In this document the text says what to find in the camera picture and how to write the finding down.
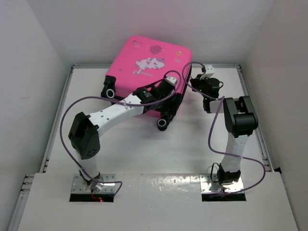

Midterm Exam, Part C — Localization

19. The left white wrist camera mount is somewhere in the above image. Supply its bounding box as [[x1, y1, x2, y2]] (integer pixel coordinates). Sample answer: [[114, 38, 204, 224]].
[[165, 76, 178, 87]]

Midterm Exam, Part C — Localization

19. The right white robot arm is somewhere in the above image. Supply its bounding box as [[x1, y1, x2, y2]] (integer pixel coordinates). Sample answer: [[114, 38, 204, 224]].
[[190, 74, 258, 185]]

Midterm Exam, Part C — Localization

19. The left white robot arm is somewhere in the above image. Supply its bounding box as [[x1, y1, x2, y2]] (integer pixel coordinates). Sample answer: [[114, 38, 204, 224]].
[[68, 77, 180, 187]]

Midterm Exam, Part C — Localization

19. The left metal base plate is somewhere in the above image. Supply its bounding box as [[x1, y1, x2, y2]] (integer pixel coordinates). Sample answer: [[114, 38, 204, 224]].
[[71, 174, 116, 194]]

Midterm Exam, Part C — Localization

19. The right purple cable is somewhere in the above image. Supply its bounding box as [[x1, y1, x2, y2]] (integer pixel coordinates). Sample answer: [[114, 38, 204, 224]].
[[182, 62, 267, 195]]

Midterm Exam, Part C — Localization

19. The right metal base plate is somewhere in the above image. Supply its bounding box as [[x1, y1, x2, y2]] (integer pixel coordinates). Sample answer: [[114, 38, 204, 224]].
[[199, 174, 244, 194]]

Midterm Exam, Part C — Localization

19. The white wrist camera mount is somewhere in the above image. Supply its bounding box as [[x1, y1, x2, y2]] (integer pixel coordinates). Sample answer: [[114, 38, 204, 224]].
[[165, 76, 178, 87], [201, 65, 215, 79]]

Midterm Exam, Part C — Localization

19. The pink suitcase with dark lining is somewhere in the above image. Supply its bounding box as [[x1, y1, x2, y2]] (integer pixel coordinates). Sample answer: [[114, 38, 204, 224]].
[[101, 35, 192, 117]]

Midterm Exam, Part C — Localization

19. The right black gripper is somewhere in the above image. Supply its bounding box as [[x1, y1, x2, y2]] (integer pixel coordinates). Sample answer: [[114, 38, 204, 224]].
[[192, 74, 210, 100]]

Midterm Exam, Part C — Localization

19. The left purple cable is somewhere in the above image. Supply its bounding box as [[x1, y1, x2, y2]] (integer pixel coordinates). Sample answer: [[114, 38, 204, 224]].
[[60, 70, 181, 193]]

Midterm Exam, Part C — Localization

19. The purple cable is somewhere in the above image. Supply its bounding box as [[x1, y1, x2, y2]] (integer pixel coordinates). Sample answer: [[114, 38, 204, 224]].
[[60, 70, 181, 193], [182, 62, 267, 195]]

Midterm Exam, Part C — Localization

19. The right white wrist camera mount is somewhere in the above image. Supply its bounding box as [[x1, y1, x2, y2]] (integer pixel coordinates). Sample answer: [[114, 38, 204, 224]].
[[201, 65, 215, 79]]

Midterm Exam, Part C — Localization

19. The metal base plate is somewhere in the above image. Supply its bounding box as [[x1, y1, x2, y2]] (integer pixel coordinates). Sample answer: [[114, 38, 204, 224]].
[[199, 174, 244, 194], [71, 174, 116, 194]]

